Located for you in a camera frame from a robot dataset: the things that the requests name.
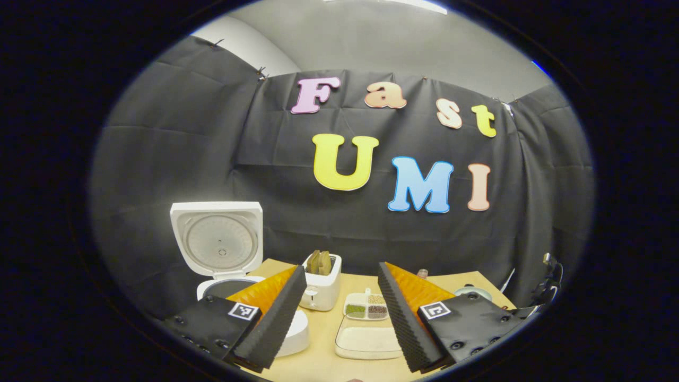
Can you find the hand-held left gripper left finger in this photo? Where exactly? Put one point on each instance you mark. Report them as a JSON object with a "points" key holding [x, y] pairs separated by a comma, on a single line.
{"points": [[276, 323]]}

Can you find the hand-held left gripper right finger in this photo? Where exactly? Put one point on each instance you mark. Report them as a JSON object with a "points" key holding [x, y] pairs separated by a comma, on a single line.
{"points": [[406, 323]]}

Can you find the white rice cooker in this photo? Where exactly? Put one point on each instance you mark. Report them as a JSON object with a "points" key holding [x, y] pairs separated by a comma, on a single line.
{"points": [[217, 239]]}

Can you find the white sectioned bean dish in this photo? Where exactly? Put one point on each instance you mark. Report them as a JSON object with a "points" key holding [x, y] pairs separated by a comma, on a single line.
{"points": [[366, 307]]}

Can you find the small clear plastic bottle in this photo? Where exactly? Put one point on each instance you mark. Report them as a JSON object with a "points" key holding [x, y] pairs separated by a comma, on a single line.
{"points": [[422, 273]]}

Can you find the white toaster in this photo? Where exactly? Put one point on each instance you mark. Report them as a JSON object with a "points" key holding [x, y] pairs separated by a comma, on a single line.
{"points": [[321, 292]]}

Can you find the brown bread slice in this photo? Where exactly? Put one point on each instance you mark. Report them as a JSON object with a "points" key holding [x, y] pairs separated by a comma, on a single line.
{"points": [[313, 261], [325, 262]]}

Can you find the pale green plate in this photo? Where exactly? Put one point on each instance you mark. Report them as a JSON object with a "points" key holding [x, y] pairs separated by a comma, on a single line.
{"points": [[472, 293]]}

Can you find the black backdrop cloth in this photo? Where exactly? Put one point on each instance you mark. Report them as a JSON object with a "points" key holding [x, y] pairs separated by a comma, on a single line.
{"points": [[185, 132]]}

